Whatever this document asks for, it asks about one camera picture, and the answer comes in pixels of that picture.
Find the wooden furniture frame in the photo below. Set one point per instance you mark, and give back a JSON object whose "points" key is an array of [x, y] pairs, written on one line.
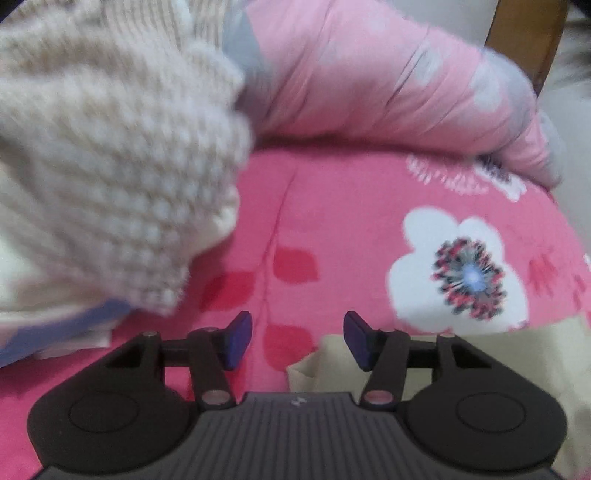
{"points": [[526, 37]]}

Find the white folded garment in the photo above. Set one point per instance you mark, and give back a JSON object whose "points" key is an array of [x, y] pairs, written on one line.
{"points": [[78, 344]]}

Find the beige zip jacket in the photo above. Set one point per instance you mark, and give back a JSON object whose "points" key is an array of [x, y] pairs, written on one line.
{"points": [[531, 360]]}

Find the pile of folded clothes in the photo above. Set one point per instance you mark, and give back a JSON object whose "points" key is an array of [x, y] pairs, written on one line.
{"points": [[14, 277]]}

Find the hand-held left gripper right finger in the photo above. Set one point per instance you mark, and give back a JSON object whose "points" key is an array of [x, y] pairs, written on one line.
{"points": [[358, 339]]}

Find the pink floral bed sheet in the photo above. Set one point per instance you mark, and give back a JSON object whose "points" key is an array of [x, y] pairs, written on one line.
{"points": [[332, 221]]}

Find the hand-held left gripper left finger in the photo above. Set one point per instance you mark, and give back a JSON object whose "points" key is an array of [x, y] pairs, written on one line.
{"points": [[238, 339]]}

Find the blue folded garment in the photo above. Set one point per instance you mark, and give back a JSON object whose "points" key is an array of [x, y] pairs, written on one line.
{"points": [[55, 325]]}

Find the beige houndstooth knit sweater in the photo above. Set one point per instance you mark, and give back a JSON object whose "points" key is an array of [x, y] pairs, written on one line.
{"points": [[115, 161]]}

